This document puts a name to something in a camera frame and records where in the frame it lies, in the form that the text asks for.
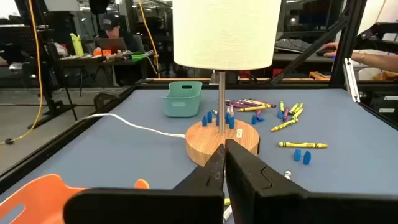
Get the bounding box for black desk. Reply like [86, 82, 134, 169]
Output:
[57, 51, 156, 88]

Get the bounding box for round wooden lamp base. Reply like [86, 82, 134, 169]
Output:
[185, 118, 261, 167]

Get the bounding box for white lamp cord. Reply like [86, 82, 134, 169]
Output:
[76, 113, 187, 139]

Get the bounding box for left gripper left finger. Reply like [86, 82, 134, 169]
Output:
[63, 143, 226, 224]

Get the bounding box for metal lamp pole with socket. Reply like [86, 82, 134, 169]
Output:
[218, 70, 227, 136]

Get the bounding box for black keyboard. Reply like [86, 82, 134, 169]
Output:
[275, 39, 313, 54]

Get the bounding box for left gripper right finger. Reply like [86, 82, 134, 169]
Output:
[224, 139, 398, 224]

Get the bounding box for black stand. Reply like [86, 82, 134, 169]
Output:
[14, 0, 78, 130]

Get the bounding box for yellow green bottle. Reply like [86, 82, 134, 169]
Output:
[69, 33, 85, 57]

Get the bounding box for orange plastic bin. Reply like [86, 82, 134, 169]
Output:
[0, 174, 150, 224]

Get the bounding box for teal plastic bin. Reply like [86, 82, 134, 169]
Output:
[160, 81, 203, 118]

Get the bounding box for hanging yellow cable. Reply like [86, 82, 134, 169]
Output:
[137, 0, 161, 79]

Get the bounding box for person's forearm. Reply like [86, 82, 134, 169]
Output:
[337, 51, 398, 74]

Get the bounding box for white lampshade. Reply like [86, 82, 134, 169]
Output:
[172, 0, 282, 71]

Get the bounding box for person's hand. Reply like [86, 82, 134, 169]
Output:
[322, 42, 340, 58]

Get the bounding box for aluminium bar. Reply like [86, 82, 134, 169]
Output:
[343, 58, 361, 103]

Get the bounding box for person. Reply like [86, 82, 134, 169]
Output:
[98, 15, 142, 54]

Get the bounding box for laptop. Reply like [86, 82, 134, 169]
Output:
[95, 37, 128, 54]

